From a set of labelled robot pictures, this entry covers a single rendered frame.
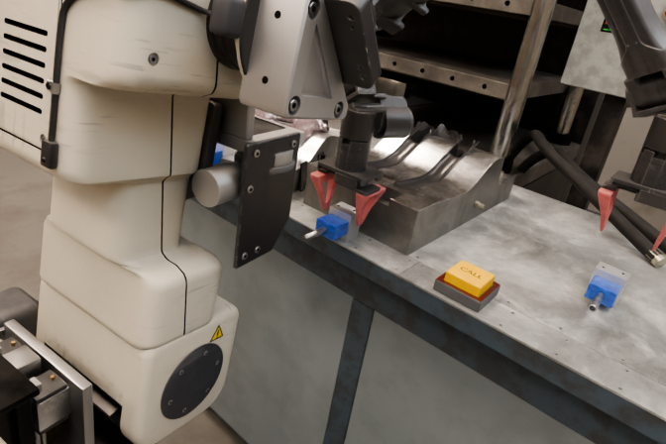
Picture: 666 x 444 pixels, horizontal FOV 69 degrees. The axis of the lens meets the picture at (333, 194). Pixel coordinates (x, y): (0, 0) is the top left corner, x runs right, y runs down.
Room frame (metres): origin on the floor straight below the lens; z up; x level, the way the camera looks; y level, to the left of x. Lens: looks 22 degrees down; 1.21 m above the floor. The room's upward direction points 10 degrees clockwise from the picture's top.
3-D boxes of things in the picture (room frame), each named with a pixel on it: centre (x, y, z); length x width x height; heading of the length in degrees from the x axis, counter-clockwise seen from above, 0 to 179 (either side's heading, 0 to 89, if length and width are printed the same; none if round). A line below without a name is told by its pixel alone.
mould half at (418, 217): (1.06, -0.19, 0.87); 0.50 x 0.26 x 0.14; 144
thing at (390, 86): (2.03, -0.23, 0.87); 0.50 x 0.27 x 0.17; 144
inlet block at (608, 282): (0.72, -0.47, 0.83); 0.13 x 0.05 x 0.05; 144
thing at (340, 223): (0.79, 0.00, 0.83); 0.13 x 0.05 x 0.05; 146
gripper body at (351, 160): (0.81, -0.02, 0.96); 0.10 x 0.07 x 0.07; 57
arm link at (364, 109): (0.82, -0.03, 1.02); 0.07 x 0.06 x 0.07; 123
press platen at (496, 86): (2.16, -0.26, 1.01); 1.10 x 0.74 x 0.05; 54
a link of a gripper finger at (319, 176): (0.83, 0.00, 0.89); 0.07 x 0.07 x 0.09; 57
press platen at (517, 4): (2.16, -0.26, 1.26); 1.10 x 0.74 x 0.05; 54
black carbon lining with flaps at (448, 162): (1.05, -0.18, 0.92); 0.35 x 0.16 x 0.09; 144
